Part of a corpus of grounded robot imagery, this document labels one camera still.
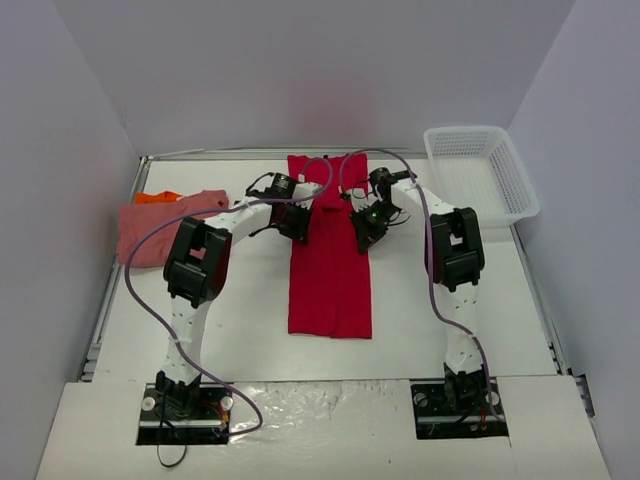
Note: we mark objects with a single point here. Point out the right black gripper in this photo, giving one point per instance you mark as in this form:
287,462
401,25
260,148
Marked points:
364,232

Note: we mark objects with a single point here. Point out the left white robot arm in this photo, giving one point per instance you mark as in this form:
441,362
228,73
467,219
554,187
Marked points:
197,267

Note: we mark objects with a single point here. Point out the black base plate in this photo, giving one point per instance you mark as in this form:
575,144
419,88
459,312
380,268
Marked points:
205,423
436,418

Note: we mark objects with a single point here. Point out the orange folded t-shirt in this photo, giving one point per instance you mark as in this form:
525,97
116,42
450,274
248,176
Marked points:
157,198

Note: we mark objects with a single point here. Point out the white plastic basket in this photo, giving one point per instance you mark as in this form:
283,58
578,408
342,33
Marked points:
479,167

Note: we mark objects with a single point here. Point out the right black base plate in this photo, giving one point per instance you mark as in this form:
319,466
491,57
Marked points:
436,418

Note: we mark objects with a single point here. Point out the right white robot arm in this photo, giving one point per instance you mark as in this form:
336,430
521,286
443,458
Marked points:
454,259

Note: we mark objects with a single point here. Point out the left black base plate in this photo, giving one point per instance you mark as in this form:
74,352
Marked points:
205,423

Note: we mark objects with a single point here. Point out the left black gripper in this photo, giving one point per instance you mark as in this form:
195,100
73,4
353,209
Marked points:
296,226

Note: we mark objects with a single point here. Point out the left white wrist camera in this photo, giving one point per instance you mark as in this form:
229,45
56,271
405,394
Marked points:
305,193

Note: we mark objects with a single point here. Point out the red t-shirt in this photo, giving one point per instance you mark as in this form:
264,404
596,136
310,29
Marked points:
330,281

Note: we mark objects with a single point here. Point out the pink folded t-shirt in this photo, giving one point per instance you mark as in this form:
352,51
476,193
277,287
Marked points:
135,221

